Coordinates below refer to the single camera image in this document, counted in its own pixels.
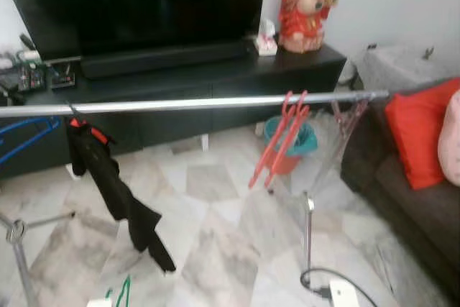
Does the green plastic hanger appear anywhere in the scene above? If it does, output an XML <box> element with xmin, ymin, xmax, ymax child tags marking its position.
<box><xmin>106</xmin><ymin>274</ymin><xmax>133</xmax><ymax>307</ymax></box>

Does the red plastic hanger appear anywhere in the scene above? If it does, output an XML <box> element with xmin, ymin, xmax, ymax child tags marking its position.
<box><xmin>253</xmin><ymin>91</ymin><xmax>312</xmax><ymax>187</ymax></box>
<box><xmin>248</xmin><ymin>93</ymin><xmax>306</xmax><ymax>190</ymax></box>

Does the blue plastic hanger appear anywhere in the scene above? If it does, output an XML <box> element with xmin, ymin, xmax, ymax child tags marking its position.
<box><xmin>0</xmin><ymin>114</ymin><xmax>63</xmax><ymax>168</ymax></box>

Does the pink cat face cushion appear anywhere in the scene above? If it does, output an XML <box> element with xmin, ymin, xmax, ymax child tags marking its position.
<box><xmin>438</xmin><ymin>90</ymin><xmax>460</xmax><ymax>186</ymax></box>

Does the red cushion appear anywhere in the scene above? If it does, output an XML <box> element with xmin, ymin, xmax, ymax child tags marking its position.
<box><xmin>384</xmin><ymin>78</ymin><xmax>460</xmax><ymax>191</ymax></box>

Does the side table with lace cloth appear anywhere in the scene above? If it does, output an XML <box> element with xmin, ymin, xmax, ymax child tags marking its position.
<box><xmin>355</xmin><ymin>44</ymin><xmax>451</xmax><ymax>96</ymax></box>

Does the dark grey sofa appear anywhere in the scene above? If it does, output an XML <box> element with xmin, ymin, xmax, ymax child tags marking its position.
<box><xmin>339</xmin><ymin>97</ymin><xmax>460</xmax><ymax>302</ymax></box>

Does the orange bin teal liner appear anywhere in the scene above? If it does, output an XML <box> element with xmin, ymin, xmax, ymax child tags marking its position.
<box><xmin>262</xmin><ymin>114</ymin><xmax>318</xmax><ymax>176</ymax></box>

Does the black TV cabinet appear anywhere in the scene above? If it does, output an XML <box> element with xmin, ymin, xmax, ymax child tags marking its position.
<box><xmin>0</xmin><ymin>42</ymin><xmax>348</xmax><ymax>180</ymax></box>

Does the red deity statue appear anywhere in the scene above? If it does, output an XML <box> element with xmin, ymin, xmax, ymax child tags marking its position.
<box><xmin>278</xmin><ymin>0</ymin><xmax>339</xmax><ymax>55</ymax></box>

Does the white pink tissue pack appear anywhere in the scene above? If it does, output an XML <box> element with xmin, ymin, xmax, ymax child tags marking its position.
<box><xmin>254</xmin><ymin>17</ymin><xmax>280</xmax><ymax>57</ymax></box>

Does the silver clothes rack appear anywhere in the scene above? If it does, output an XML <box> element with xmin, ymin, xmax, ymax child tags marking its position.
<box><xmin>0</xmin><ymin>89</ymin><xmax>391</xmax><ymax>307</ymax></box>

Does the black television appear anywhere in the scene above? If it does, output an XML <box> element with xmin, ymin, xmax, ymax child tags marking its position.
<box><xmin>0</xmin><ymin>0</ymin><xmax>269</xmax><ymax>61</ymax></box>

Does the black shirt red trim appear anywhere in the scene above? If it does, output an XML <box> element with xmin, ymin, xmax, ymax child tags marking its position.
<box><xmin>66</xmin><ymin>115</ymin><xmax>178</xmax><ymax>274</ymax></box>

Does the black electronic box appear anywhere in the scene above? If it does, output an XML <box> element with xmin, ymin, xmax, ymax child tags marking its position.
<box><xmin>0</xmin><ymin>63</ymin><xmax>45</xmax><ymax>97</ymax></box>
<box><xmin>43</xmin><ymin>57</ymin><xmax>77</xmax><ymax>91</ymax></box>

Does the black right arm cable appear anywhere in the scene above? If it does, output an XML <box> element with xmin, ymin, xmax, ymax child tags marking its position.
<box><xmin>299</xmin><ymin>267</ymin><xmax>379</xmax><ymax>307</ymax></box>

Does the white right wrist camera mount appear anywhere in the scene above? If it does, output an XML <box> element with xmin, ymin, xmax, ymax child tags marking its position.
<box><xmin>328</xmin><ymin>279</ymin><xmax>361</xmax><ymax>307</ymax></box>

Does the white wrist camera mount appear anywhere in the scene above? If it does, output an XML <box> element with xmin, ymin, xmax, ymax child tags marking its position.
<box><xmin>328</xmin><ymin>279</ymin><xmax>361</xmax><ymax>307</ymax></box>
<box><xmin>86</xmin><ymin>297</ymin><xmax>116</xmax><ymax>307</ymax></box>

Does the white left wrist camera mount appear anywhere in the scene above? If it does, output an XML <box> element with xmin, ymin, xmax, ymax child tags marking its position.
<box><xmin>86</xmin><ymin>297</ymin><xmax>116</xmax><ymax>307</ymax></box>

